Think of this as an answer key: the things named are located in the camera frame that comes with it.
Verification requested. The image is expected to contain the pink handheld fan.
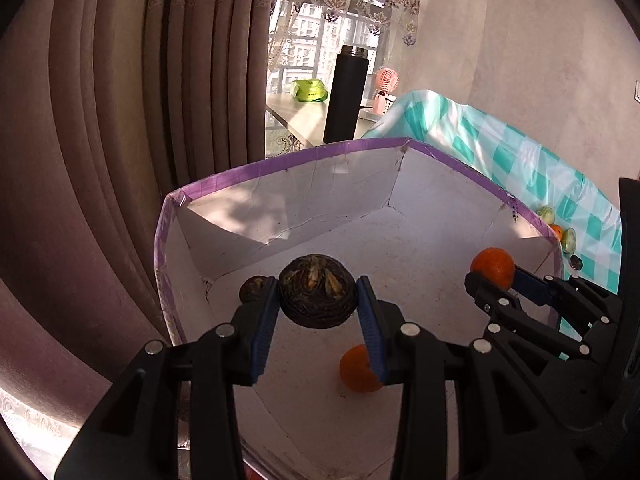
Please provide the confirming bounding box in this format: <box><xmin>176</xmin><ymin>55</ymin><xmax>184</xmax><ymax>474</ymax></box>
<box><xmin>371</xmin><ymin>66</ymin><xmax>401</xmax><ymax>114</ymax></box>

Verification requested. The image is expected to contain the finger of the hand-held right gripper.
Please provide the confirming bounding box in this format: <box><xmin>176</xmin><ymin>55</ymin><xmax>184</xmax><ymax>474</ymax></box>
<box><xmin>512</xmin><ymin>264</ymin><xmax>624</xmax><ymax>332</ymax></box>
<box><xmin>464</xmin><ymin>271</ymin><xmax>609</xmax><ymax>362</ymax></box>

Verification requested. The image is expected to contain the green plastic bag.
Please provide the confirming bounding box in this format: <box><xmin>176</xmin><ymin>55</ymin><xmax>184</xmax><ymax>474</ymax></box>
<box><xmin>291</xmin><ymin>78</ymin><xmax>329</xmax><ymax>103</ymax></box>

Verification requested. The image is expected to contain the teal white checkered tablecloth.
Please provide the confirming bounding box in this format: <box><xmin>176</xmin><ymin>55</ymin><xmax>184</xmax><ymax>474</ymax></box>
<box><xmin>360</xmin><ymin>89</ymin><xmax>624</xmax><ymax>361</ymax></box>

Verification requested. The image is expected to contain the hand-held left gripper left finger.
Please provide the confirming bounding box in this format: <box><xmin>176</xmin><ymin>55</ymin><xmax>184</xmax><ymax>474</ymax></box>
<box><xmin>54</xmin><ymin>276</ymin><xmax>281</xmax><ymax>480</ymax></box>

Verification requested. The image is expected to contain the white cardboard box purple rim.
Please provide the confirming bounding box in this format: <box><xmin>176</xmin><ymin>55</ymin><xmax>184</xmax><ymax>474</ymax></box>
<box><xmin>154</xmin><ymin>137</ymin><xmax>566</xmax><ymax>480</ymax></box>

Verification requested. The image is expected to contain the small dark brown fruit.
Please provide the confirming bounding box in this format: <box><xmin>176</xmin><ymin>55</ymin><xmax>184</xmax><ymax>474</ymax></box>
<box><xmin>239</xmin><ymin>276</ymin><xmax>271</xmax><ymax>305</ymax></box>

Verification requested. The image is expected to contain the large dark brown round fruit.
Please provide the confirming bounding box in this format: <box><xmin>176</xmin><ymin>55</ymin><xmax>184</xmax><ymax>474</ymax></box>
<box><xmin>277</xmin><ymin>254</ymin><xmax>360</xmax><ymax>330</ymax></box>

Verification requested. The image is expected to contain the black thermos bottle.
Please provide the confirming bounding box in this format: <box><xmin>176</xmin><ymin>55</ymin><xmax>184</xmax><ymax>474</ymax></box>
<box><xmin>322</xmin><ymin>45</ymin><xmax>370</xmax><ymax>145</ymax></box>

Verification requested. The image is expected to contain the window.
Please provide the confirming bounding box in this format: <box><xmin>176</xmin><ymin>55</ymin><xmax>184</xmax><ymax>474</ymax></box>
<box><xmin>270</xmin><ymin>0</ymin><xmax>403</xmax><ymax>126</ymax></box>

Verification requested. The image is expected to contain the light wooden desk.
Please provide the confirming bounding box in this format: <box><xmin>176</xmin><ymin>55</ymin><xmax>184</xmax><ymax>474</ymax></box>
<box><xmin>265</xmin><ymin>91</ymin><xmax>396</xmax><ymax>148</ymax></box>

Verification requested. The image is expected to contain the brown pleated curtain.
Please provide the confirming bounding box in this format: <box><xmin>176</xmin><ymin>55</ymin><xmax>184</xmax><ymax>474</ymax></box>
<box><xmin>0</xmin><ymin>0</ymin><xmax>275</xmax><ymax>428</ymax></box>

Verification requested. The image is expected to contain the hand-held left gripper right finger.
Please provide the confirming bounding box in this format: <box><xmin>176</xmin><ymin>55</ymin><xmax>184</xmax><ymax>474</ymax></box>
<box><xmin>356</xmin><ymin>275</ymin><xmax>587</xmax><ymax>480</ymax></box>

